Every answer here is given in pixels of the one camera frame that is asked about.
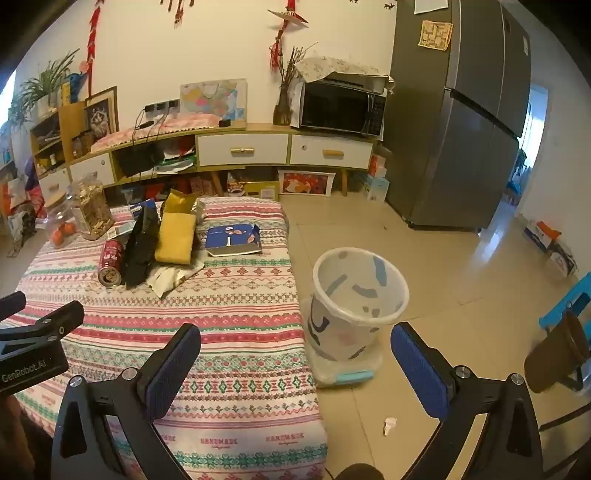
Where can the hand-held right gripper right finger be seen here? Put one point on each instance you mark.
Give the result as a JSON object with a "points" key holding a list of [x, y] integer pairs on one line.
{"points": [[418, 374]]}

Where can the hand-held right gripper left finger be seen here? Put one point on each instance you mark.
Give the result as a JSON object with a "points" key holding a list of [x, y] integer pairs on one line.
{"points": [[173, 369]]}

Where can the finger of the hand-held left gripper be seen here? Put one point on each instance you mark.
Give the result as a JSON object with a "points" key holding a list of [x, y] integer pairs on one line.
{"points": [[11, 305], [51, 323]]}

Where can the white plastic trash bin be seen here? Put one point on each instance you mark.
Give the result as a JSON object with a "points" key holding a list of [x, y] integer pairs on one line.
{"points": [[341, 337]]}

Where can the red round packet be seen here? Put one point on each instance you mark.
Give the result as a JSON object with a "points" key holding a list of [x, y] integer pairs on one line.
{"points": [[111, 263]]}

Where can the silvery white wrapper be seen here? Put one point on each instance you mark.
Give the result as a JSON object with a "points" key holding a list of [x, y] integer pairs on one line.
{"points": [[166, 279]]}

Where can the black snack bag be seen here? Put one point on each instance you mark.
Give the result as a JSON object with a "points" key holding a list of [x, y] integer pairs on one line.
{"points": [[141, 249]]}

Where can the yellow snack bag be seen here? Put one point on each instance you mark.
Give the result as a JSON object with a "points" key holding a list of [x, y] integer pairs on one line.
{"points": [[175, 240]]}

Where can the blue biscuit box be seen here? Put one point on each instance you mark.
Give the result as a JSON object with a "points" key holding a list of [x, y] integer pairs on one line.
{"points": [[231, 235]]}

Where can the gold foil bag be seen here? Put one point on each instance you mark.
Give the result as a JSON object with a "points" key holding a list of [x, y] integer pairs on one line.
{"points": [[178, 201]]}

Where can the crumpled white paper scrap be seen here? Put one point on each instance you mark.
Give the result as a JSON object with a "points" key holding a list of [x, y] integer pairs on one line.
{"points": [[390, 427]]}

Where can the striped patterned blanket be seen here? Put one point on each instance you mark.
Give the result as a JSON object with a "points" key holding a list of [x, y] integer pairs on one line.
{"points": [[231, 323]]}

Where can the clear plastic storage box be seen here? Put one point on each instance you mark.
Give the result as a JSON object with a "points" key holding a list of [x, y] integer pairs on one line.
{"points": [[341, 374]]}

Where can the orange fruit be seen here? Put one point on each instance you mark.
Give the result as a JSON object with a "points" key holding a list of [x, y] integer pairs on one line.
{"points": [[57, 237], [70, 229]]}

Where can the glass jar with wooden lid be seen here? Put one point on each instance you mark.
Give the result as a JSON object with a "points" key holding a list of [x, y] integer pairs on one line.
{"points": [[57, 212]]}

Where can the clear plastic snack jar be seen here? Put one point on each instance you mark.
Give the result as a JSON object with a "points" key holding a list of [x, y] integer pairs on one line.
{"points": [[92, 207]]}

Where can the small white drawer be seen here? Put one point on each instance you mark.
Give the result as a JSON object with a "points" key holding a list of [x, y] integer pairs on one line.
{"points": [[92, 168], [55, 182]]}

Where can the brown plastic cup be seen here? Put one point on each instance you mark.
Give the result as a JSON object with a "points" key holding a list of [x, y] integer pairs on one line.
{"points": [[554, 355]]}

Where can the blue packet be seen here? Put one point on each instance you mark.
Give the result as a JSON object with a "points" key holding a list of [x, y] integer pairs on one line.
{"points": [[138, 208]]}

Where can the blue plastic stool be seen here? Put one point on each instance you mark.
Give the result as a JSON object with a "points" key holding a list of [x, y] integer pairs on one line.
{"points": [[568, 300]]}

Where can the white printed cardboard box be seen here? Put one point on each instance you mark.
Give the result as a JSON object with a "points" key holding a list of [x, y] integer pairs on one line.
{"points": [[563, 261], [540, 235]]}

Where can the light blue box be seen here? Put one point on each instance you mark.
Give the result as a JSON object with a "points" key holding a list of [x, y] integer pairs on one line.
{"points": [[377, 189]]}

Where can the yellow cardboard box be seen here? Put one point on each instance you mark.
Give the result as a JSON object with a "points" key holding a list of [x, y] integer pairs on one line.
{"points": [[258, 190]]}

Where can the framed cat picture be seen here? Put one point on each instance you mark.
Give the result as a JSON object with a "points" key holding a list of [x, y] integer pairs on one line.
{"points": [[101, 115]]}

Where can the orange and white box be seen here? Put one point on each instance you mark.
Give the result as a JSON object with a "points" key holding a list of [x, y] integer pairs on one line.
{"points": [[377, 165]]}

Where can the pink striped cloth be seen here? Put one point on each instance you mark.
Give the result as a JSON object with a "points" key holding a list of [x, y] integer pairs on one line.
{"points": [[157, 129]]}

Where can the framed fox picture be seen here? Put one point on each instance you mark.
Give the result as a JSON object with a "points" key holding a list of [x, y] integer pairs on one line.
{"points": [[304, 183]]}

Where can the green potted plant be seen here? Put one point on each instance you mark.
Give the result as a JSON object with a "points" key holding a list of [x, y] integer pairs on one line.
{"points": [[41, 85]]}

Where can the wide white drawer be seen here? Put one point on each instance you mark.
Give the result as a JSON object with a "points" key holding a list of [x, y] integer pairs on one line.
{"points": [[242, 150], [330, 151]]}

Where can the grey refrigerator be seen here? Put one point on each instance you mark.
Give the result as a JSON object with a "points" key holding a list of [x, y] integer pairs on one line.
{"points": [[443, 138]]}

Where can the yellow and white cabinet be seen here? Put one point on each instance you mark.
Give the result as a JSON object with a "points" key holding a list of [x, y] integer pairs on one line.
{"points": [[272, 130]]}

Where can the map poster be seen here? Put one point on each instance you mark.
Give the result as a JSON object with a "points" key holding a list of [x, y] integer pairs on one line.
{"points": [[212, 99]]}

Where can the black microwave oven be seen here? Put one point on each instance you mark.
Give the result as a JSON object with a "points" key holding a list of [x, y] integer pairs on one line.
{"points": [[341, 108]]}

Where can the glass vase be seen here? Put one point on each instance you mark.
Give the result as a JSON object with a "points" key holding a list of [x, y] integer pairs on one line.
{"points": [[282, 110]]}

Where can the floral cloth cover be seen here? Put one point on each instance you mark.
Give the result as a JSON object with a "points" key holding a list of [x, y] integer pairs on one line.
{"points": [[341, 64]]}

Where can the dried branches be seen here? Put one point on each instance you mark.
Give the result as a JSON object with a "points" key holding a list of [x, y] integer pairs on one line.
{"points": [[291, 64]]}

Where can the yellow patterned fridge note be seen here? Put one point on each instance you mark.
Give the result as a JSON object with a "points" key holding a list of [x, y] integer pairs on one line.
{"points": [[435, 34]]}

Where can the white paper sheet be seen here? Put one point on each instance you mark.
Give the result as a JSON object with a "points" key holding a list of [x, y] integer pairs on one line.
{"points": [[431, 5]]}

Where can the red tassel hat ornament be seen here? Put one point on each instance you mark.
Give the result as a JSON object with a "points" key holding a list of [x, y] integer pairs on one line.
{"points": [[288, 16]]}

